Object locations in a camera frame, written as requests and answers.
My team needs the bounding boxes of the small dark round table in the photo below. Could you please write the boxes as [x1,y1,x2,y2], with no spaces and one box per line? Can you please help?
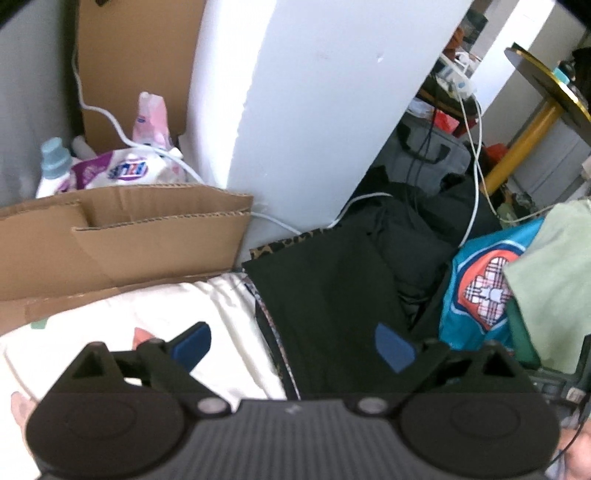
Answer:
[413,74,483,118]

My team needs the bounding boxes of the dark green cloth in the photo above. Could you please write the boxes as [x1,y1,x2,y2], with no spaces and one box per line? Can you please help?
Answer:
[505,300,541,370]

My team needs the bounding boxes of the leopard print garment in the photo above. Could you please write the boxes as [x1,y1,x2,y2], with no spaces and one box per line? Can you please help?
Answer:
[249,228,326,261]

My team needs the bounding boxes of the purple and white refill bag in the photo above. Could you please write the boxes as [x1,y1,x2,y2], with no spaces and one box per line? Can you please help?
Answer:
[69,148,190,191]

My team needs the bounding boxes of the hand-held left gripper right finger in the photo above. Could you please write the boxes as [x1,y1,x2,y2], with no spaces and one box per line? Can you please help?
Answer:
[353,322,539,417]

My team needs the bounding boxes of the plain black garment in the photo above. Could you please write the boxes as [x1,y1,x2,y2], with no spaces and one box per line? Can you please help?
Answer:
[242,228,416,400]

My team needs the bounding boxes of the white detergent bottle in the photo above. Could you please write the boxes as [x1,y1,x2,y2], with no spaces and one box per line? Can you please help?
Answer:
[36,137,75,198]

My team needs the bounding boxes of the cream bear-print blanket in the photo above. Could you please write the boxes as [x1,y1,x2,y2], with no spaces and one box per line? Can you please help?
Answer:
[0,272,289,480]

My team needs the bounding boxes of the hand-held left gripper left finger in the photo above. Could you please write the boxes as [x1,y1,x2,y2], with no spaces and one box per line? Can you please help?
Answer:
[46,322,232,417]

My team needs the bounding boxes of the low folded cardboard sheet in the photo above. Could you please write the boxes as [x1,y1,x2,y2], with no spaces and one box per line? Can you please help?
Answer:
[0,184,254,337]

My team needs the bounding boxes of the black clothing pile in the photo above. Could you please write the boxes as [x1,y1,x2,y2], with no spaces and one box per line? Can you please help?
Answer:
[337,166,502,333]

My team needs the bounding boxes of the white power cable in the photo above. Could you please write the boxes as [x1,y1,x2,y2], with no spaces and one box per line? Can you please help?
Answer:
[71,44,393,232]

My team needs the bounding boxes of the tall cardboard panel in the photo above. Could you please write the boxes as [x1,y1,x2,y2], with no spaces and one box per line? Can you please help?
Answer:
[74,0,208,155]

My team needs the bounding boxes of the teal printed bag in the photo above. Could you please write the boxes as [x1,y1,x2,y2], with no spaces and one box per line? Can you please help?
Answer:
[438,219,546,356]

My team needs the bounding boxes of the pink refill pack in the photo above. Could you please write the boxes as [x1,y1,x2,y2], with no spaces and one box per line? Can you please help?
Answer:
[131,91,174,148]

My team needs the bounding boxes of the light green cloth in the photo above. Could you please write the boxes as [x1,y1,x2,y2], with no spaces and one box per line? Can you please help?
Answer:
[502,198,591,365]

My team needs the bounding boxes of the grey bag with black handles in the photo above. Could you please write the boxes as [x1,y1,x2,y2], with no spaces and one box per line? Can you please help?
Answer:
[383,122,474,185]

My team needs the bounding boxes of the round table with gold rim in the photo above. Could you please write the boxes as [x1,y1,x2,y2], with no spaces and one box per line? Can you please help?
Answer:
[482,44,591,195]

